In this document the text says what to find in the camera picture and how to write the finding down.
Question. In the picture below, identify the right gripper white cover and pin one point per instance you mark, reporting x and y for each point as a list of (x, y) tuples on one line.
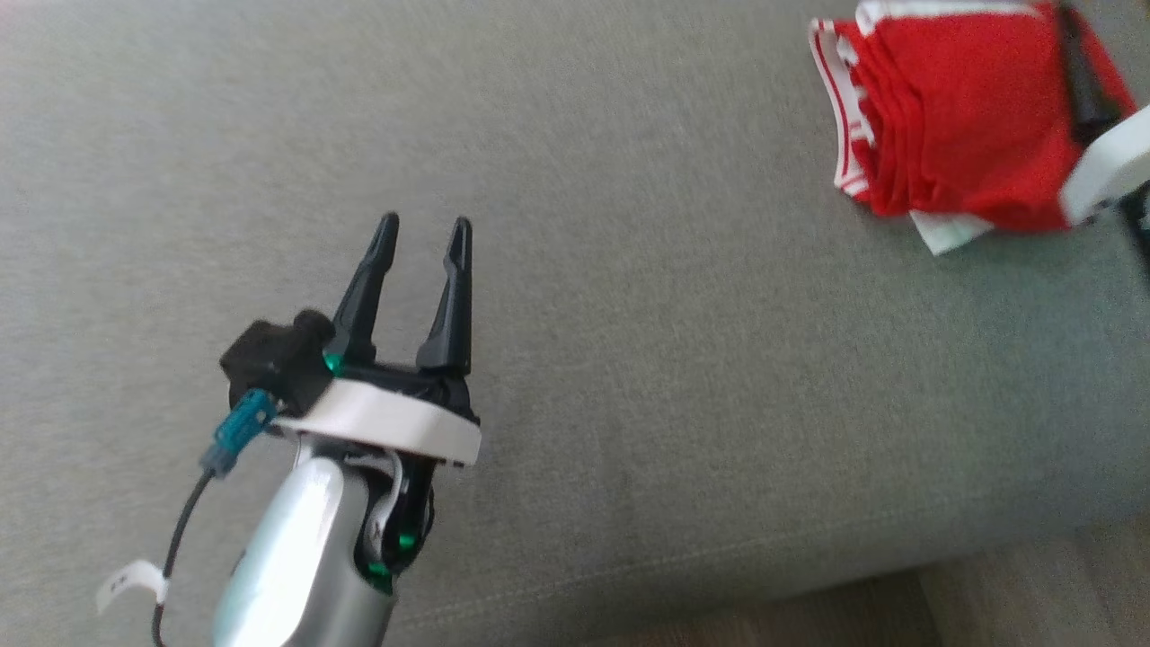
[(1110, 171)]

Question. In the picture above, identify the red basketball jersey white trim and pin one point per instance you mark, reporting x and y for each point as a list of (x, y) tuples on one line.
[(970, 117)]

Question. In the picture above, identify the grey sofa seat cushion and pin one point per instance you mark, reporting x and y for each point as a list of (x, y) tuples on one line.
[(629, 359)]

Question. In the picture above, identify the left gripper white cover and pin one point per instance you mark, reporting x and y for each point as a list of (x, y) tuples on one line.
[(386, 418)]

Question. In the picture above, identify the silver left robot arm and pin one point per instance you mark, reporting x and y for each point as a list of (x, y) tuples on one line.
[(296, 557)]

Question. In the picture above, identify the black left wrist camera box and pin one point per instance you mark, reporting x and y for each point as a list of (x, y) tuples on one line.
[(274, 359)]

